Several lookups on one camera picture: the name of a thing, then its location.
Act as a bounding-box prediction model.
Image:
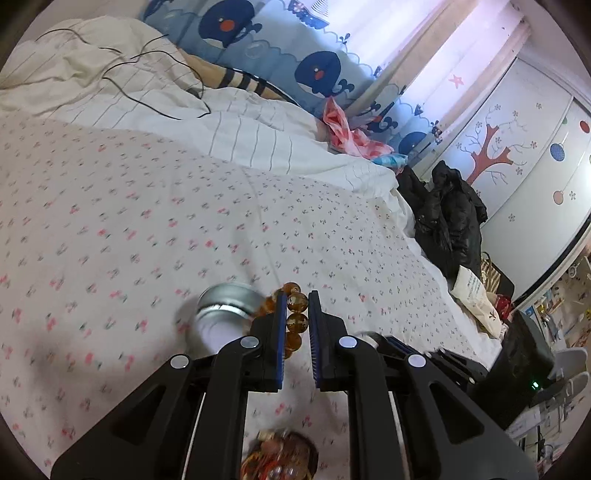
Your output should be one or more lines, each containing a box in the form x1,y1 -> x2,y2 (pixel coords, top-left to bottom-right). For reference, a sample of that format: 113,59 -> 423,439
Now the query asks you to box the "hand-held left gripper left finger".
50,291 -> 288,480

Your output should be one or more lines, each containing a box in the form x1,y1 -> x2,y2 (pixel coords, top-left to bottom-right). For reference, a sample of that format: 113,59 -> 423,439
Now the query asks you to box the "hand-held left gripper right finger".
307,291 -> 540,480

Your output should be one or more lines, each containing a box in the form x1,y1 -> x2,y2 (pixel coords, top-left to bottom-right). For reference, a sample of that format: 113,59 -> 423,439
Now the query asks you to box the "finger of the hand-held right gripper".
379,335 -> 485,393

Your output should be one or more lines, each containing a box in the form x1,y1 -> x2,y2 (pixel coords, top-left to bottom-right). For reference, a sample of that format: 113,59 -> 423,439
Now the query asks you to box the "amber bead bracelet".
252,281 -> 310,361

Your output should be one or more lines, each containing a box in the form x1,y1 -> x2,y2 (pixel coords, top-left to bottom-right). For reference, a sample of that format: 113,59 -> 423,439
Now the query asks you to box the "round silver tin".
191,282 -> 262,357

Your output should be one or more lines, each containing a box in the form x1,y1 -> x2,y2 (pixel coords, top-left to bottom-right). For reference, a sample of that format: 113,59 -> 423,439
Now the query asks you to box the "white paper bag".
450,265 -> 505,339

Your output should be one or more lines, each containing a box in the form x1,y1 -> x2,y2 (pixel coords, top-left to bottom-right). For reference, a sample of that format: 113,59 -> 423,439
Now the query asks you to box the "striped brown bag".
481,251 -> 503,292

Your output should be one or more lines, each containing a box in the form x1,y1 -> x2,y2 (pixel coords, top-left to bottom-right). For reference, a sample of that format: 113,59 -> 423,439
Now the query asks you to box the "black box with green light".
471,309 -> 560,430

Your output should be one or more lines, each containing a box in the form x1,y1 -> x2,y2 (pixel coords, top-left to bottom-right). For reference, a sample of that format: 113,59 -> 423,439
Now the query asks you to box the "black jacket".
396,161 -> 489,280

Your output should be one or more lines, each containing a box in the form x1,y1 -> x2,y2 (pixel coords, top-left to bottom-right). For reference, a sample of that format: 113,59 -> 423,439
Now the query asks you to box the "white chair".
549,348 -> 590,408

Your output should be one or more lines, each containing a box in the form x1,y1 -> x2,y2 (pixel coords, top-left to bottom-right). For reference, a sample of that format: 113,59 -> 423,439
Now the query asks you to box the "light blue cloth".
372,152 -> 409,169

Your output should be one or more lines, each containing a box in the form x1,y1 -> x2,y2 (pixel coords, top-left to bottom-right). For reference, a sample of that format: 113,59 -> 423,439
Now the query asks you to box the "white wardrobe with tree sticker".
434,55 -> 591,303

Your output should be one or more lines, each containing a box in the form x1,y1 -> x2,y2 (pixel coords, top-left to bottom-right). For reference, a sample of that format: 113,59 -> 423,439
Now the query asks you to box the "white striped duvet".
0,17 -> 402,241

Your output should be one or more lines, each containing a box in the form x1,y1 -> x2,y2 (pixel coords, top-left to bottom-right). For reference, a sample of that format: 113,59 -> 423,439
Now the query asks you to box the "pink patterned cloth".
322,98 -> 393,160

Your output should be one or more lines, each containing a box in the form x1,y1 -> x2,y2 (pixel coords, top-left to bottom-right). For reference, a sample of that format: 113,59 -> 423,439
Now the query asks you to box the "tan black striped pillow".
178,46 -> 324,117

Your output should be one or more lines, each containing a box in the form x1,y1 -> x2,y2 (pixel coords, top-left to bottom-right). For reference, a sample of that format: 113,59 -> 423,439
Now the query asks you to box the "whale print curtain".
141,0 -> 444,160

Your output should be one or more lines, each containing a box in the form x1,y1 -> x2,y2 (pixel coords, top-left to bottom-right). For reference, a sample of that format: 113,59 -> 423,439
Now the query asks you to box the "sheer white curtain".
344,0 -> 532,132

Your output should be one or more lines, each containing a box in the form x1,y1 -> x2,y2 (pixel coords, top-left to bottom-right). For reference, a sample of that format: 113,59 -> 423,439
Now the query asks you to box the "brown bead bracelet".
240,428 -> 320,480

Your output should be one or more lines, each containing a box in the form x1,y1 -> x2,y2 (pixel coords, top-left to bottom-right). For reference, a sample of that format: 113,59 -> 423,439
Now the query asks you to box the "black cable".
0,28 -> 212,121

